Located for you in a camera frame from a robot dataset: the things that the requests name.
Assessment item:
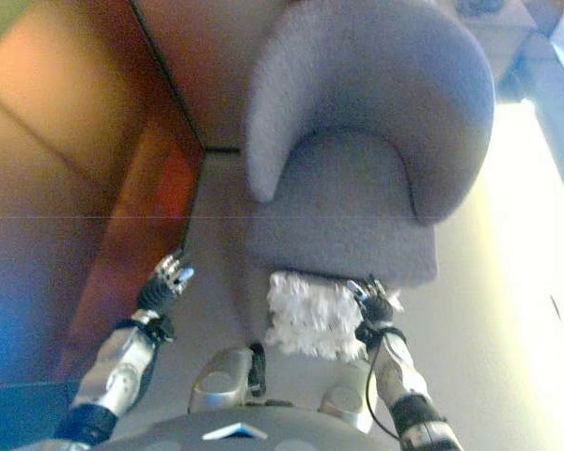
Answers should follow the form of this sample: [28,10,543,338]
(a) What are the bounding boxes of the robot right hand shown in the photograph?
[346,276,397,328]

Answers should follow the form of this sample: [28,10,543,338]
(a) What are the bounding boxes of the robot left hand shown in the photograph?
[135,251,196,315]

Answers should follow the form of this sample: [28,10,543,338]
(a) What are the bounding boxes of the white fringed cushion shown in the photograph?
[262,271,404,363]

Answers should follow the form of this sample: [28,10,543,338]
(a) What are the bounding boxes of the silver robot right leg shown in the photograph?
[319,360,378,434]

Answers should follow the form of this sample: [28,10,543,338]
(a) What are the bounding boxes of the silver robot leg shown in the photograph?
[319,360,378,434]
[187,342,268,415]

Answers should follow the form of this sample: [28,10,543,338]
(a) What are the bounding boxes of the silver robot left leg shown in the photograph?
[187,342,268,415]

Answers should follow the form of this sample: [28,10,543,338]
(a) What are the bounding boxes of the brown wooden wardrobe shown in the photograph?
[0,0,206,387]

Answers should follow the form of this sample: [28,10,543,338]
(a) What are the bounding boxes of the grey robot torso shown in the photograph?
[8,412,405,451]

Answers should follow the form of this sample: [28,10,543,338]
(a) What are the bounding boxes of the grey upholstered armchair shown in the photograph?
[242,0,496,342]

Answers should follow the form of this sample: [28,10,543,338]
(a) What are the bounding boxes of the light wooden nightstand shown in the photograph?
[455,0,538,82]

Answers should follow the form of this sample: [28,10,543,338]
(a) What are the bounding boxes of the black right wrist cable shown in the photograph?
[364,328,405,441]

